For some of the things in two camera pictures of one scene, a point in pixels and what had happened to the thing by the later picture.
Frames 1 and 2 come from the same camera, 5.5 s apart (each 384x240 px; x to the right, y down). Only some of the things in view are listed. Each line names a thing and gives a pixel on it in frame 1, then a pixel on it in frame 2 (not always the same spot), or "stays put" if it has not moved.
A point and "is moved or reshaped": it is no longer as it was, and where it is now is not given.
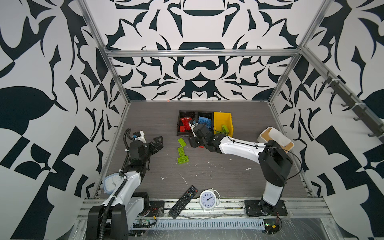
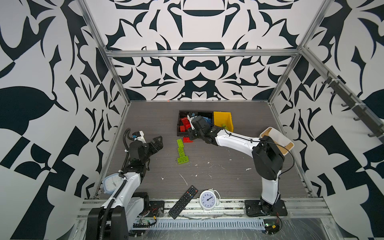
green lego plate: [182, 142] is moved or reshaped
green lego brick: [181, 151] stays put
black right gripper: [192, 142] to [190, 133]
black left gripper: [157, 144] stays put
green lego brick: [183, 159] stays put
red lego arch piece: [185, 121] stays put
